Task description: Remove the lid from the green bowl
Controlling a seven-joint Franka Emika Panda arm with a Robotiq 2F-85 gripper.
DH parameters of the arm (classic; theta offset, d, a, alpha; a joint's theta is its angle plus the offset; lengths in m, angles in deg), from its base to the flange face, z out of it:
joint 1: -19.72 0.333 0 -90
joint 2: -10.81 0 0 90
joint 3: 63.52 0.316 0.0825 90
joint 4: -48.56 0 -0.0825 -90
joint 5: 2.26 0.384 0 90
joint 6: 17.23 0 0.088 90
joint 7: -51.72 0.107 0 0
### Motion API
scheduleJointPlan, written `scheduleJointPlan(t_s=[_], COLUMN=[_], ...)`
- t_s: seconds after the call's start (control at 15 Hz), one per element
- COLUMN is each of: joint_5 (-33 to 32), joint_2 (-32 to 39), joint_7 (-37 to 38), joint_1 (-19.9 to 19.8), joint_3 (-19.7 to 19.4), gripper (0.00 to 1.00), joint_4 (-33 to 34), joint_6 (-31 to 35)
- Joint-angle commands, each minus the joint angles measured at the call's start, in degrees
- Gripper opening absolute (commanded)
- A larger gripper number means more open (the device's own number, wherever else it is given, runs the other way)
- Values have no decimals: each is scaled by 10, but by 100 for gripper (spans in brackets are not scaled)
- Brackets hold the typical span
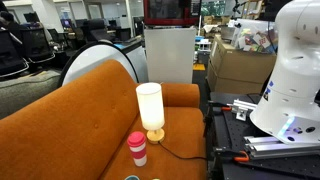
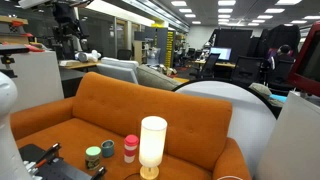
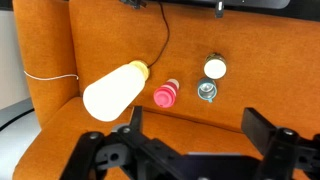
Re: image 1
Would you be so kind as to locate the box of colourful items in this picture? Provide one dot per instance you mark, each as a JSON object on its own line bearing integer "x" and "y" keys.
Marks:
{"x": 255, "y": 36}

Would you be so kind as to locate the white table lamp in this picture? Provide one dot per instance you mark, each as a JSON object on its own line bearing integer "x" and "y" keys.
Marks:
{"x": 151, "y": 109}

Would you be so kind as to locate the large cardboard box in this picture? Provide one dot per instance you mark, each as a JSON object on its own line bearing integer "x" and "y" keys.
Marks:
{"x": 235, "y": 71}

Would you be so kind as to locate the orange handled clamp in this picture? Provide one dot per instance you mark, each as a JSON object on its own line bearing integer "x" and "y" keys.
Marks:
{"x": 237, "y": 156}

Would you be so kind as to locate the orange fabric sofa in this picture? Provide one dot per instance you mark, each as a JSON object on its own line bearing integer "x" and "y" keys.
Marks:
{"x": 80, "y": 131}

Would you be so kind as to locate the black office chair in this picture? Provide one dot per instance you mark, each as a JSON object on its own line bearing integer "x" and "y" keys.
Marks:
{"x": 12, "y": 55}

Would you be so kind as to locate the red framed black appliance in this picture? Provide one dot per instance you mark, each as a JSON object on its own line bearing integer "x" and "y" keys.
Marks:
{"x": 171, "y": 12}

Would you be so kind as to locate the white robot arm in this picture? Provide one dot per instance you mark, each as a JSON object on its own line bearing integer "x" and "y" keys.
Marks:
{"x": 288, "y": 109}

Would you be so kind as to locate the silver aluminium rail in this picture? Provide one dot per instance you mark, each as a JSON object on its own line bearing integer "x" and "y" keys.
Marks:
{"x": 270, "y": 147}

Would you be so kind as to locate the black perforated robot table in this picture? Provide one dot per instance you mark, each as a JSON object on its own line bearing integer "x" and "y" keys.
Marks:
{"x": 225, "y": 133}

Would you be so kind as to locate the white round black-rimmed panel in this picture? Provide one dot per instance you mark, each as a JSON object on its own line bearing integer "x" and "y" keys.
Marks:
{"x": 92, "y": 55}

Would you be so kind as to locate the red white striped cup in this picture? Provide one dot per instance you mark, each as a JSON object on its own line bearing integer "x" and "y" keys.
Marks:
{"x": 137, "y": 145}

